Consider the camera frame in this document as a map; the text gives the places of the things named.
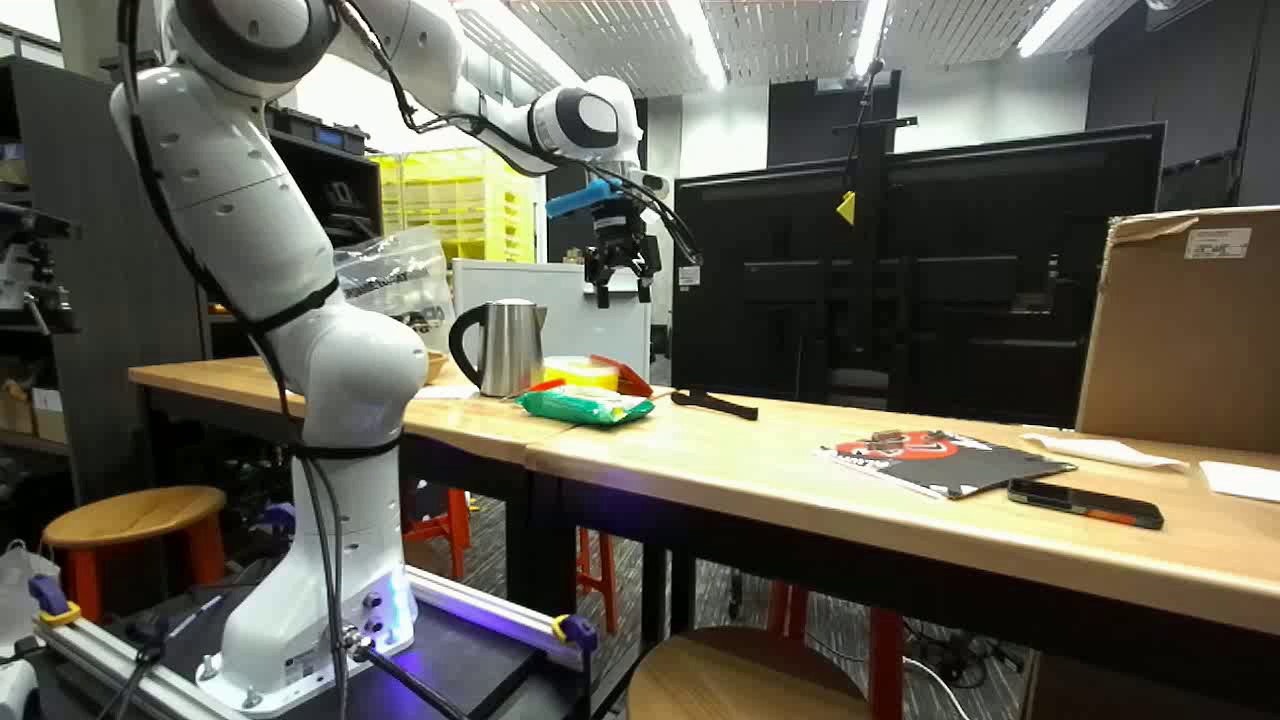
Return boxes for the white cabinet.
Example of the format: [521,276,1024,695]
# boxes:
[451,257,655,378]

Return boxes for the red and black magazine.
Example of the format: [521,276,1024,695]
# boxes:
[831,427,1076,505]

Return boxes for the black wall shelf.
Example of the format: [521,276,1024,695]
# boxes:
[264,106,394,251]

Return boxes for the dark metal shelving unit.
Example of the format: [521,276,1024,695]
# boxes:
[0,25,206,496]

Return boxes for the green disinfecting wipes pack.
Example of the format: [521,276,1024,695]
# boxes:
[518,383,655,430]

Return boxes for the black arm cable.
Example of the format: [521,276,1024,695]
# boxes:
[117,0,356,720]

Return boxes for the black smartphone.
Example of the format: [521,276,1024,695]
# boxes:
[1007,477,1167,532]

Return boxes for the wooden stool orange legs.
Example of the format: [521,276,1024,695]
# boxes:
[40,485,233,623]
[625,629,877,720]

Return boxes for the white paper sheet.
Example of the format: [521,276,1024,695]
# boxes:
[1198,456,1280,505]
[1032,430,1188,473]

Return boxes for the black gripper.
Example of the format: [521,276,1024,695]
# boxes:
[581,195,670,311]

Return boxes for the clear printed plastic bag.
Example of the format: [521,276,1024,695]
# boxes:
[333,230,458,335]

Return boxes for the black monitor stand pole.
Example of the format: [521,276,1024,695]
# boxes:
[831,71,926,191]

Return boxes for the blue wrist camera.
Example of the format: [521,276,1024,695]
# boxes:
[550,176,625,223]

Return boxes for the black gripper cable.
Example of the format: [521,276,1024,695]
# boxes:
[335,0,704,270]

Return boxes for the brown cardboard box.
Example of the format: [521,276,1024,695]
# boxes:
[1076,199,1280,456]

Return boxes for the yellow lidded plastic container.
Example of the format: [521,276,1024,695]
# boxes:
[535,353,630,394]

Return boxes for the large black monitor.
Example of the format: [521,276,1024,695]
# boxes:
[670,118,1167,427]

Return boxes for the robot base platform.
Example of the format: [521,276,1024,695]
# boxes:
[26,563,597,720]

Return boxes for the black marker pen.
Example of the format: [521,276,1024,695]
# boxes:
[670,383,760,425]

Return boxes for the red plastic bowl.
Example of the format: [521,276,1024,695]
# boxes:
[586,353,660,398]

